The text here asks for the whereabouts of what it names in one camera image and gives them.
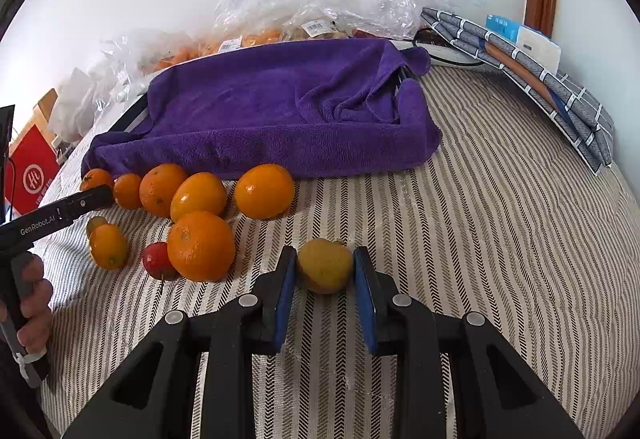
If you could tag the blue white tissue pack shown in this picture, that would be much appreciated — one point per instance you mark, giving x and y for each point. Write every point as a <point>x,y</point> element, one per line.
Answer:
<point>541,48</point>

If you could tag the purple towel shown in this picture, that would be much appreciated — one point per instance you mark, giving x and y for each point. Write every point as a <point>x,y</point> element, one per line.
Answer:
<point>320,109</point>

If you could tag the small orange far left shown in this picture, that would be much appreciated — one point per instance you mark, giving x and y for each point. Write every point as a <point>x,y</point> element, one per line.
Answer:
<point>94,178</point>

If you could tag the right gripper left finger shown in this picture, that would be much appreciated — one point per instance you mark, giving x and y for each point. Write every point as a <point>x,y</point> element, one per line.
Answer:
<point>186,362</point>

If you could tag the clear plastic bags of fruit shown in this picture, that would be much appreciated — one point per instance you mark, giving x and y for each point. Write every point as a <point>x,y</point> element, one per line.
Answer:
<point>239,24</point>

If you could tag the white plastic bag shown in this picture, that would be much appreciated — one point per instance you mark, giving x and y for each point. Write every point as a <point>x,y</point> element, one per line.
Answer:
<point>80,102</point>

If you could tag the grey checked folded cloth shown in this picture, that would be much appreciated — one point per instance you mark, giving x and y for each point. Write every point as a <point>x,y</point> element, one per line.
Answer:
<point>578,114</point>

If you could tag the tray under towel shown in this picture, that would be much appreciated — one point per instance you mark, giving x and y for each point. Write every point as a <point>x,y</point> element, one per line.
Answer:
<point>133,116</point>

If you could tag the tiny yellow kumquat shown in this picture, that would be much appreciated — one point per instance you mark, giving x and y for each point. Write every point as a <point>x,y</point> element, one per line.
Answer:
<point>93,224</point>

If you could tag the red cherry tomato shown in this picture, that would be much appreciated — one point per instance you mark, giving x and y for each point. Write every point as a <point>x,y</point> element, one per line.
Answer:
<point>155,261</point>

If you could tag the dark-spotted orange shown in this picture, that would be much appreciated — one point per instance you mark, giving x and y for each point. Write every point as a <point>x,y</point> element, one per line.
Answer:
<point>158,187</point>

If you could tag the person's left hand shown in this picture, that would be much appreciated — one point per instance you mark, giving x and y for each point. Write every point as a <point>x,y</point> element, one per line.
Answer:
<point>34,335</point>

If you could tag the yellow-green small fruit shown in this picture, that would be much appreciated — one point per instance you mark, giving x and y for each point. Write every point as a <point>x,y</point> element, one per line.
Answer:
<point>325,267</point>

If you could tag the red paper bag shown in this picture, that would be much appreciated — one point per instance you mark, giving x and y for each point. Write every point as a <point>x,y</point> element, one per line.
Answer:
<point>31,170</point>

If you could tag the small orange front left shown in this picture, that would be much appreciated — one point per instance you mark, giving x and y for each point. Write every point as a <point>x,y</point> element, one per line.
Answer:
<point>109,247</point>

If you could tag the striped quilt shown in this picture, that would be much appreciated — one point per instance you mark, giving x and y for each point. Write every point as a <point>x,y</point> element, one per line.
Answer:
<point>504,219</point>

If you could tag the oval yellow-orange fruit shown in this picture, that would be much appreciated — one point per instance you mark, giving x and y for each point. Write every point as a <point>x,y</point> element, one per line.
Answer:
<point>202,191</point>

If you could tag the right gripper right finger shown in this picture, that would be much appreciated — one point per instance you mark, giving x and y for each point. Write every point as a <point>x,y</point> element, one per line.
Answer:
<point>496,393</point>

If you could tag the small orange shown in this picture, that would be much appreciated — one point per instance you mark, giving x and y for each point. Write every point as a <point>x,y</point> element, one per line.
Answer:
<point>126,191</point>
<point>109,247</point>
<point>94,178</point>

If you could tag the large orange with stem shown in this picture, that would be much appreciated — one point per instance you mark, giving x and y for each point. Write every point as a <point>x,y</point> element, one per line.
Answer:
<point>201,247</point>

